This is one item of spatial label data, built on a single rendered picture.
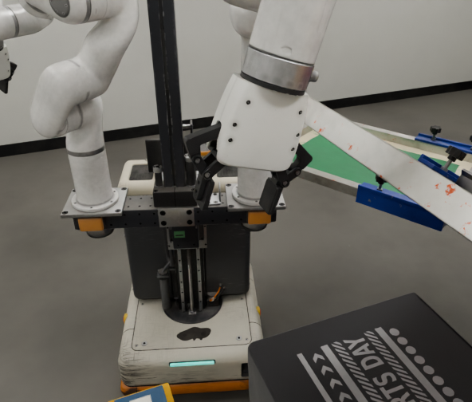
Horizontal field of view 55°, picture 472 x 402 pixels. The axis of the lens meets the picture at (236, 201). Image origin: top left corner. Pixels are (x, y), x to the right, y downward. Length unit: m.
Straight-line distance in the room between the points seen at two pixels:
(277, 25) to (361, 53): 4.95
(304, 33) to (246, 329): 1.69
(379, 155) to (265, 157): 0.14
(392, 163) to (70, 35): 3.92
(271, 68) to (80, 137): 0.78
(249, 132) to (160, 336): 1.62
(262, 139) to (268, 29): 0.12
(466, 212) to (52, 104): 0.85
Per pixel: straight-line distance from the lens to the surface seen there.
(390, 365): 1.12
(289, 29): 0.48
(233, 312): 2.13
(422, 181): 0.53
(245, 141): 0.51
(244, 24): 0.91
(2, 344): 2.64
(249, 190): 1.22
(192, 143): 0.51
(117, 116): 4.55
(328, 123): 0.67
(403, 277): 2.92
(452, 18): 6.14
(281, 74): 0.49
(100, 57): 1.04
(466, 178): 1.22
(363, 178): 1.82
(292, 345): 1.11
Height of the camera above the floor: 1.78
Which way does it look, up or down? 31 degrees down
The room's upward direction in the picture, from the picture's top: straight up
